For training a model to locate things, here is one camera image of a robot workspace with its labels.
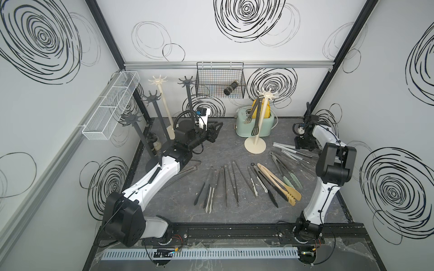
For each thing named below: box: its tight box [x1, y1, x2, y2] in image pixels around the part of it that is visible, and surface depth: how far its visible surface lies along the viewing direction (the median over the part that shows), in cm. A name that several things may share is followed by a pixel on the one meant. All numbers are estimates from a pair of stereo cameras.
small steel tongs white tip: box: [250, 162, 269, 197], surface depth 91 cm
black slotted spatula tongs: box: [244, 95, 265, 136], surface depth 84 cm
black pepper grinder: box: [223, 79, 240, 96], surface depth 93 cm
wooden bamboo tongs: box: [257, 162, 302, 207], surface depth 87 cm
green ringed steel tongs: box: [269, 151, 303, 190], surface depth 90 cm
